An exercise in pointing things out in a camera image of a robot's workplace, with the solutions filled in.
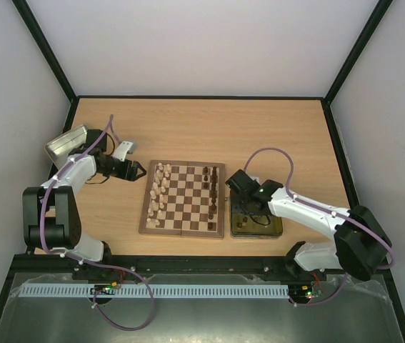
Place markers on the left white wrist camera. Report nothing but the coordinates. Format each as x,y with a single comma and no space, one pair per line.
123,149

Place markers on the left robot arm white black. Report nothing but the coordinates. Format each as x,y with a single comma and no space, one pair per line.
50,215

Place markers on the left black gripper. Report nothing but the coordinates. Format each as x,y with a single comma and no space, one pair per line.
128,173

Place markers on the wooden chess board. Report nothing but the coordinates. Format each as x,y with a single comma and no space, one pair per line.
184,201

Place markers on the dark queen piece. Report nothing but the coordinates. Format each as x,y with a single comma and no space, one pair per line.
213,199

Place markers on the black aluminium frame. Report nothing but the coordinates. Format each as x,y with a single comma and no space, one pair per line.
211,264

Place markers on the white slotted cable duct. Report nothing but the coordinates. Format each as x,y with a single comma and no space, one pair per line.
159,291

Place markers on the silver tin lid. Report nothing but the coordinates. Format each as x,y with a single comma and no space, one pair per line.
58,149

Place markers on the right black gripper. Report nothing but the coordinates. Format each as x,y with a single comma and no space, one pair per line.
244,206

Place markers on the gold tin box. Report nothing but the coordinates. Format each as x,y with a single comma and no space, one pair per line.
244,225

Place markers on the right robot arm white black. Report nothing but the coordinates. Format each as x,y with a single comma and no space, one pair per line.
357,243

